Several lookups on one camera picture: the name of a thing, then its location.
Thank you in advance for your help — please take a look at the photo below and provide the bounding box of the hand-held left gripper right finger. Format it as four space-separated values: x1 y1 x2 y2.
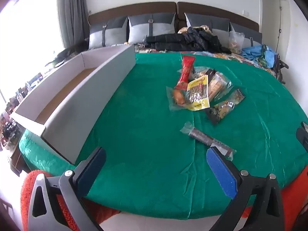
206 146 287 231

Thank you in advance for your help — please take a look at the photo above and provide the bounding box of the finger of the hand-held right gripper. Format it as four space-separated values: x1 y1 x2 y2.
296 121 308 152

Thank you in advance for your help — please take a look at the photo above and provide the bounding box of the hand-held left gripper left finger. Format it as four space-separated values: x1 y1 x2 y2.
28 147 106 231

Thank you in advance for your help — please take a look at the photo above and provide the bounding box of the dark roll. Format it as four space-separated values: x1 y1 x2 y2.
180 122 237 162

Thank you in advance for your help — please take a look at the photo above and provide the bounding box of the dark patterned snack packet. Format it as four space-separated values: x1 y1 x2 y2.
204 88 246 125

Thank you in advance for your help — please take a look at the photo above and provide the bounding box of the white cardboard box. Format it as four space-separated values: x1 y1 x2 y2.
11 44 136 165

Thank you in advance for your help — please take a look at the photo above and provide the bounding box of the yellow snack packet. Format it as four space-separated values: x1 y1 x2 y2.
186 75 210 111

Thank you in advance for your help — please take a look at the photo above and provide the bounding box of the clear sliced cake packet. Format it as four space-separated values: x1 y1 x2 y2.
206 71 233 101

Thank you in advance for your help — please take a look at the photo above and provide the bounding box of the red snack packet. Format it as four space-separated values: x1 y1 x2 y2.
174 55 195 90

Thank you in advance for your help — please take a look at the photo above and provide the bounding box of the green satin cloth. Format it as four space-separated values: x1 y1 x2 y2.
19 52 308 220

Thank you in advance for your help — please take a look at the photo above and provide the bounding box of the orange knitted blanket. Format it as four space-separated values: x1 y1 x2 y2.
20 166 308 231

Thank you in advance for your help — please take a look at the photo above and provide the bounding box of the brown wooden side table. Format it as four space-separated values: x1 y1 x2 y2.
7 144 30 177

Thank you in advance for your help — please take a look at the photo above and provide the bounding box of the blue cloth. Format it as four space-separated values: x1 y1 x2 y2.
241 44 278 68

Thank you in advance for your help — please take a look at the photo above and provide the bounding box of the grey two-tone pillow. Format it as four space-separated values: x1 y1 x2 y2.
127 12 177 44
89 16 128 50
230 22 263 48
185 13 230 39

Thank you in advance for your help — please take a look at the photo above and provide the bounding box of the clear plastic bag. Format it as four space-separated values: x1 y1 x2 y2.
228 31 245 54

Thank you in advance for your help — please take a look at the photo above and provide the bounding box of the dark cloth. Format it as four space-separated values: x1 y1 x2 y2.
45 41 88 68

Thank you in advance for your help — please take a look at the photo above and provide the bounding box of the white door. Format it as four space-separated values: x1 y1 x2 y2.
261 0 293 53

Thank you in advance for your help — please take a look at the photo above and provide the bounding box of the black puffer jacket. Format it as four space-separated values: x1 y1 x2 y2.
144 27 232 54

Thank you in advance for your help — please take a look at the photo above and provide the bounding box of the grey curtain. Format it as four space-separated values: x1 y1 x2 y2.
57 0 90 51

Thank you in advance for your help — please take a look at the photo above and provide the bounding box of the black folding frame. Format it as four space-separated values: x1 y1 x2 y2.
274 54 290 85

